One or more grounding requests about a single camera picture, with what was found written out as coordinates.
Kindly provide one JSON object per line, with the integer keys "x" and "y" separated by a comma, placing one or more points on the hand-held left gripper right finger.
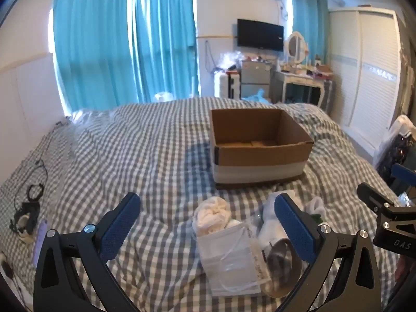
{"x": 292, "y": 230}

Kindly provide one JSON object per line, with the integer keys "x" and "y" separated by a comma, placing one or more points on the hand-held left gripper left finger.
{"x": 120, "y": 224}

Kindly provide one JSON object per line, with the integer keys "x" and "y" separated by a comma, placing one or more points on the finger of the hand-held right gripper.
{"x": 404, "y": 175}
{"x": 372, "y": 196}

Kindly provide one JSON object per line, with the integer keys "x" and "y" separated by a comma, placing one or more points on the white socks green band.
{"x": 314, "y": 208}

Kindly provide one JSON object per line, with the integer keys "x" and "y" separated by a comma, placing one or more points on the white face mask packet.
{"x": 227, "y": 260}

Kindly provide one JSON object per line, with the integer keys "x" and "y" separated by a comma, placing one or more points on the white cloth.
{"x": 213, "y": 216}

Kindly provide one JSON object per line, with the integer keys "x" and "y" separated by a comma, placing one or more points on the brown cardboard box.
{"x": 260, "y": 146}

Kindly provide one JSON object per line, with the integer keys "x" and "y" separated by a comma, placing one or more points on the person's right hand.
{"x": 403, "y": 268}

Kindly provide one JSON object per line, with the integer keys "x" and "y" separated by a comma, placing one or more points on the black floral bag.
{"x": 398, "y": 149}

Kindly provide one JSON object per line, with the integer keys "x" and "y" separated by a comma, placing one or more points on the grey checkered blanket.
{"x": 130, "y": 156}

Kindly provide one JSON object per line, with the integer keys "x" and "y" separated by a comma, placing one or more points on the white slatted wardrobe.
{"x": 367, "y": 71}

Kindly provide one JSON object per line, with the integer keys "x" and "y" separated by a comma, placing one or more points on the white plastic bag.
{"x": 162, "y": 97}

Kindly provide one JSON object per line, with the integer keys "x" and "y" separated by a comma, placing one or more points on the white dressing table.
{"x": 302, "y": 79}

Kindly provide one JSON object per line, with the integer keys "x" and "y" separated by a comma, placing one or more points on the small grey fridge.
{"x": 255, "y": 78}

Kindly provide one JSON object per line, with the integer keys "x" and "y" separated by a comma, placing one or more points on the white suitcase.
{"x": 224, "y": 84}

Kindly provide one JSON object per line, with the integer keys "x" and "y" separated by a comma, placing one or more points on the oval white vanity mirror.
{"x": 295, "y": 47}

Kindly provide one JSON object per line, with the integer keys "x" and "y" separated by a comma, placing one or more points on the wide blue curtain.
{"x": 94, "y": 45}

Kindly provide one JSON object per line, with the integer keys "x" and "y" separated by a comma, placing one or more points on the clear plastic wrap pile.
{"x": 232, "y": 59}

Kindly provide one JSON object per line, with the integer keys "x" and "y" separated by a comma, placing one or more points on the narrow blue curtain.
{"x": 308, "y": 16}

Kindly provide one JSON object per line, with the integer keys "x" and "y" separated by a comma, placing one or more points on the black wall television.
{"x": 260, "y": 35}

